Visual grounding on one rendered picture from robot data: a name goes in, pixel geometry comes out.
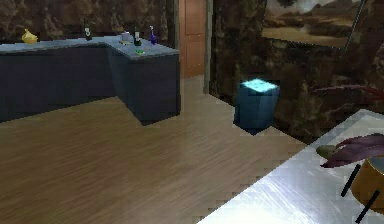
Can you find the dark wine bottle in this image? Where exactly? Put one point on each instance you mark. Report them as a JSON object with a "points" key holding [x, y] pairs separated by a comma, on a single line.
{"points": [[87, 31], [137, 36]]}

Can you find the green sponge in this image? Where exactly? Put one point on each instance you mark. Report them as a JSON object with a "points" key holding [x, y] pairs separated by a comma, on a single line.
{"points": [[140, 51]]}

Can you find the dark blue kitchen counter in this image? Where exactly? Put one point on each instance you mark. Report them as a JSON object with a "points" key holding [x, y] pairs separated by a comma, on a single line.
{"points": [[66, 73]]}

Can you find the blue bin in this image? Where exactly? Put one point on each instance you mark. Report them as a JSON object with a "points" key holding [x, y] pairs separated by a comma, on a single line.
{"points": [[256, 105]]}

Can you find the yellow vessel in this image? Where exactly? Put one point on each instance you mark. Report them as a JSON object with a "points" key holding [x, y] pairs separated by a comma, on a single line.
{"points": [[29, 37]]}

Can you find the brown room door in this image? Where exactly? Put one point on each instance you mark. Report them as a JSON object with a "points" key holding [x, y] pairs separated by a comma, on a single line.
{"points": [[192, 36]]}

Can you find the silver table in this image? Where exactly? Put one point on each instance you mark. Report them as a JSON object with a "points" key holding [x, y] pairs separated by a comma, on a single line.
{"points": [[300, 190]]}

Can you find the framed landscape picture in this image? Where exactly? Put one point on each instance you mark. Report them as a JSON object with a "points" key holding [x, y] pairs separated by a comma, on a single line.
{"points": [[306, 23]]}

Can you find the pale grey cup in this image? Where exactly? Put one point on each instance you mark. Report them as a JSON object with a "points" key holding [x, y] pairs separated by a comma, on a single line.
{"points": [[125, 36]]}

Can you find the blue spray bottle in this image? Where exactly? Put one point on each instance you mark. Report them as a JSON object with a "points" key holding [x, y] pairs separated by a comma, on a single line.
{"points": [[152, 36]]}

